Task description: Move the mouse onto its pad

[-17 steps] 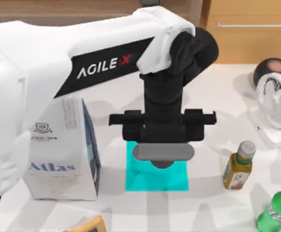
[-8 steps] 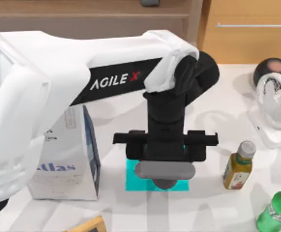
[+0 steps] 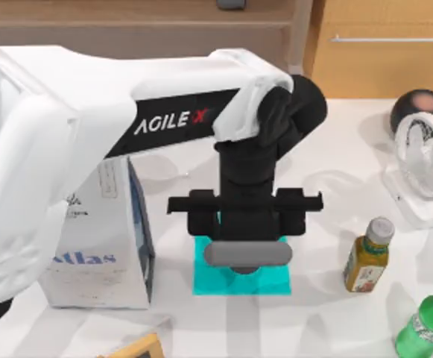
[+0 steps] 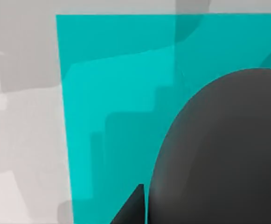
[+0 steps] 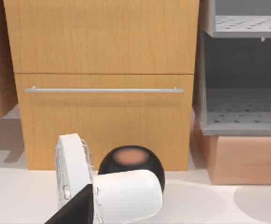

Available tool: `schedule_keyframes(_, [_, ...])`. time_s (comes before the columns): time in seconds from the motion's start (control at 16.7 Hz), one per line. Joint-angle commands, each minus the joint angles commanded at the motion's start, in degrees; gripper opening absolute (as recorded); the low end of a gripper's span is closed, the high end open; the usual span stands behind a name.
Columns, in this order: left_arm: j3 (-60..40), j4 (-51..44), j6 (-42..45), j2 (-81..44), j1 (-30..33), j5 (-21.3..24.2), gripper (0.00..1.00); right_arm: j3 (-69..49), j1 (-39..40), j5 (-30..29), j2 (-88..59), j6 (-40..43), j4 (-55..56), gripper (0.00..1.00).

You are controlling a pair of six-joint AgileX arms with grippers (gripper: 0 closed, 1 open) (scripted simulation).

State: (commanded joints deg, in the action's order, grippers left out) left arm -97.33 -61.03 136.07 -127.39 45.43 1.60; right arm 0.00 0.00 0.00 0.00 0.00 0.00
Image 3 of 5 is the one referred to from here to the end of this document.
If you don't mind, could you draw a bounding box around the green bottle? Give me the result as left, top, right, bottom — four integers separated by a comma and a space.
394, 283, 433, 358

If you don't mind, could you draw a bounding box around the teal square coaster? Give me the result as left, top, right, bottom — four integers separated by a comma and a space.
192, 212, 292, 297

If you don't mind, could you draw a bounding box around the wooden cupboard door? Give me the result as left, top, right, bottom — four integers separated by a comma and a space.
314, 0, 433, 101

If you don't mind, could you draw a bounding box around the white desk fan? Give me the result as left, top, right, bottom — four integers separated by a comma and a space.
382, 113, 433, 230

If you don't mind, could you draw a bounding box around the long metal handle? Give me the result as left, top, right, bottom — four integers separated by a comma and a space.
329, 34, 433, 43

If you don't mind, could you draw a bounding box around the wooden open shelf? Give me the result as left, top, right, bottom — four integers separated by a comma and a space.
0, 0, 314, 74

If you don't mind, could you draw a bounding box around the white carton with blue print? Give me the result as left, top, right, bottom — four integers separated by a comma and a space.
38, 155, 156, 311

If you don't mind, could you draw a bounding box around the dark grey object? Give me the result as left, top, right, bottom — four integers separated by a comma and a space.
215, 0, 247, 10

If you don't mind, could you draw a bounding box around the black round pot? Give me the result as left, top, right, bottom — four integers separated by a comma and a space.
390, 89, 433, 136

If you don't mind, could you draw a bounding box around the yellow bottle with grey cap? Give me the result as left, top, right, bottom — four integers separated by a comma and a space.
343, 216, 396, 294

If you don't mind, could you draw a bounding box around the wooden cupboard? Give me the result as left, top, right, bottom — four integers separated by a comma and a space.
303, 0, 433, 101

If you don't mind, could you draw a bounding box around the pale grey rounded box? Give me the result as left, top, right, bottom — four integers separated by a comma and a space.
203, 240, 294, 277

